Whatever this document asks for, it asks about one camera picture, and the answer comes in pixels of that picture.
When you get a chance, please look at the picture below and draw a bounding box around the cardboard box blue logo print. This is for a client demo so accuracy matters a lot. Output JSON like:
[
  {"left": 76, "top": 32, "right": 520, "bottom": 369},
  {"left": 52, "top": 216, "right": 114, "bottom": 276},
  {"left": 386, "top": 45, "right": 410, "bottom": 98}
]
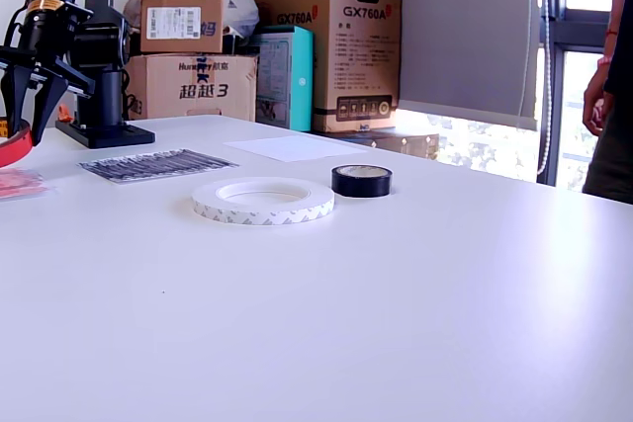
[{"left": 122, "top": 52, "right": 259, "bottom": 123}]

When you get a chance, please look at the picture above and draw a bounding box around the grey roller blind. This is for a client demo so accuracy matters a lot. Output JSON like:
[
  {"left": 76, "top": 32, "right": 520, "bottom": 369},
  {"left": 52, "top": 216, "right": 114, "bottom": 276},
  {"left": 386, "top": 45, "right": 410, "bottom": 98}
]
[{"left": 398, "top": 0, "right": 540, "bottom": 132}]

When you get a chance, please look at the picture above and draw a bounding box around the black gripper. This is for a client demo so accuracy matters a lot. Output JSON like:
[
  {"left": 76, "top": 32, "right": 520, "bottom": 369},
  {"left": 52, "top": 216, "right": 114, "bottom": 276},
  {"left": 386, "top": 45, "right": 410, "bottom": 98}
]
[{"left": 0, "top": 1, "right": 96, "bottom": 147}]

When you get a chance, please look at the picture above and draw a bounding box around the black scribbled paper sheet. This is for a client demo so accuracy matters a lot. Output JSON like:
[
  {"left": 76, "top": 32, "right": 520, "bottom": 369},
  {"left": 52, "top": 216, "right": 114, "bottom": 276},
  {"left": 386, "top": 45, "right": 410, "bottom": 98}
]
[{"left": 76, "top": 147, "right": 239, "bottom": 186}]

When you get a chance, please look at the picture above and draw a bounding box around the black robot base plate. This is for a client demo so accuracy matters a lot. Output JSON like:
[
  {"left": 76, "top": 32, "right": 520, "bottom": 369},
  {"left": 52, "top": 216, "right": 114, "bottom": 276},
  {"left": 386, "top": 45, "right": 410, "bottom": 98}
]
[{"left": 53, "top": 118, "right": 157, "bottom": 150}]

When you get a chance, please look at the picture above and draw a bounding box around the teal carton box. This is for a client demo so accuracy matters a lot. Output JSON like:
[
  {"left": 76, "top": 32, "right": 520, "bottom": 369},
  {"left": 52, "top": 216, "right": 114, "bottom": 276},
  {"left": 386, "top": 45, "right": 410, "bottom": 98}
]
[{"left": 254, "top": 25, "right": 317, "bottom": 132}]

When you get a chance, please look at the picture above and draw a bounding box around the black tape roll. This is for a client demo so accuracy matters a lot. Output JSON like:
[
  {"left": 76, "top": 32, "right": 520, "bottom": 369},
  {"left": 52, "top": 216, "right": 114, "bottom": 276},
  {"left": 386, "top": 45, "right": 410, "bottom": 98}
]
[{"left": 329, "top": 163, "right": 395, "bottom": 199}]

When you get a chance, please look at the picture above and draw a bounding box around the grey plastic bag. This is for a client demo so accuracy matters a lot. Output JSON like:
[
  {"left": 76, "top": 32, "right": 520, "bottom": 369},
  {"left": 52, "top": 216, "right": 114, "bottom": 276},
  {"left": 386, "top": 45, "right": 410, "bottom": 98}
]
[{"left": 121, "top": 0, "right": 145, "bottom": 31}]

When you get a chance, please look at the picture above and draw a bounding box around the person's right forearm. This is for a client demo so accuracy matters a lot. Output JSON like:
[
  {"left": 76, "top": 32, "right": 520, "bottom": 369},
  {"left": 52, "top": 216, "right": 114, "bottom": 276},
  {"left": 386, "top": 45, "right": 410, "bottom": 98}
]
[{"left": 595, "top": 0, "right": 627, "bottom": 77}]

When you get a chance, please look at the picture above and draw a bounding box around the blank white paper sheet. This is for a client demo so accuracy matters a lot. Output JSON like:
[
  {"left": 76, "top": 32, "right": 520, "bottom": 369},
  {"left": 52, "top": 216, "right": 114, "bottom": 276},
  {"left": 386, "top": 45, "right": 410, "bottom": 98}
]
[{"left": 222, "top": 133, "right": 370, "bottom": 164}]

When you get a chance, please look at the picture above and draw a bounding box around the white plastic bag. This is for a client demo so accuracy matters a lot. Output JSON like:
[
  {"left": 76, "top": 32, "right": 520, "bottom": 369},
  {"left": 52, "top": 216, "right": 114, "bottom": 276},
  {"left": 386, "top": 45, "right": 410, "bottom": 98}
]
[{"left": 221, "top": 0, "right": 262, "bottom": 39}]

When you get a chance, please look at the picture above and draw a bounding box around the tall cardboard box GX760A print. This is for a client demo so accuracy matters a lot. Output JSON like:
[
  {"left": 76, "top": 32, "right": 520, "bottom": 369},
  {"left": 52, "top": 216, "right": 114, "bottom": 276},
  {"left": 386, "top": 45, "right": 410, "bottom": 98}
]
[{"left": 236, "top": 0, "right": 403, "bottom": 134}]

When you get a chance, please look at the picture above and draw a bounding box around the dark metal window frame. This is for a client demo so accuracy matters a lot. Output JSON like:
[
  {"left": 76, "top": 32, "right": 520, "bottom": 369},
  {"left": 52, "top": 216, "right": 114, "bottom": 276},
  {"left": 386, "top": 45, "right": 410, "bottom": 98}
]
[{"left": 536, "top": 0, "right": 614, "bottom": 191}]

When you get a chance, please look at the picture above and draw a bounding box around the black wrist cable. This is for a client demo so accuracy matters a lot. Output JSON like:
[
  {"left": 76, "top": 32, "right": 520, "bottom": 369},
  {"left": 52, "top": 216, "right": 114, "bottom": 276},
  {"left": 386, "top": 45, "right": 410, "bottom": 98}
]
[{"left": 1, "top": 5, "right": 29, "bottom": 50}]

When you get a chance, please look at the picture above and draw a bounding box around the person in olive shorts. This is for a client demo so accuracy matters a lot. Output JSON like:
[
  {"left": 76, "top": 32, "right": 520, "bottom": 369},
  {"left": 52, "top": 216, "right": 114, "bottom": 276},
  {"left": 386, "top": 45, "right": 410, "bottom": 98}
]
[{"left": 581, "top": 0, "right": 633, "bottom": 206}]

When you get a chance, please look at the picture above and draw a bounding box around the white tape roll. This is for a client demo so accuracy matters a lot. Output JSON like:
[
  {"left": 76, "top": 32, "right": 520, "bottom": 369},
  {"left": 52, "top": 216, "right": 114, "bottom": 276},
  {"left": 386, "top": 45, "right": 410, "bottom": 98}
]
[{"left": 190, "top": 176, "right": 336, "bottom": 229}]

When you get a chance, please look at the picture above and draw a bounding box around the red tape roll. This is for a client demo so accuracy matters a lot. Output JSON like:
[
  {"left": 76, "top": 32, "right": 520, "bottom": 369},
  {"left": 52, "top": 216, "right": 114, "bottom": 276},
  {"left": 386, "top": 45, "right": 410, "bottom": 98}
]
[{"left": 0, "top": 118, "right": 35, "bottom": 170}]

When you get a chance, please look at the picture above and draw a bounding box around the person's right hand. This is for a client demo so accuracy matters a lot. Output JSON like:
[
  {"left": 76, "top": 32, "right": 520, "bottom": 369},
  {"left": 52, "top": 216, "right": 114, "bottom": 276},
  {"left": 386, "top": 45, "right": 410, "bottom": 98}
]
[{"left": 582, "top": 71, "right": 613, "bottom": 137}]

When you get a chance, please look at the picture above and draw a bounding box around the red scribbled paper sheet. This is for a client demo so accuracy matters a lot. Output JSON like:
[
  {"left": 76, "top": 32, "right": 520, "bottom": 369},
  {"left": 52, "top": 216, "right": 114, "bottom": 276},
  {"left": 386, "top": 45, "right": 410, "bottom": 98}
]
[{"left": 0, "top": 167, "right": 59, "bottom": 202}]

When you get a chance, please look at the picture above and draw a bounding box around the white bead chain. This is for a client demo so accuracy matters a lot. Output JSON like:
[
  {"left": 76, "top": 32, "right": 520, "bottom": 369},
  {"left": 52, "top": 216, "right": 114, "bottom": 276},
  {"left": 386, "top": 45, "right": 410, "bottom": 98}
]
[{"left": 536, "top": 0, "right": 554, "bottom": 177}]

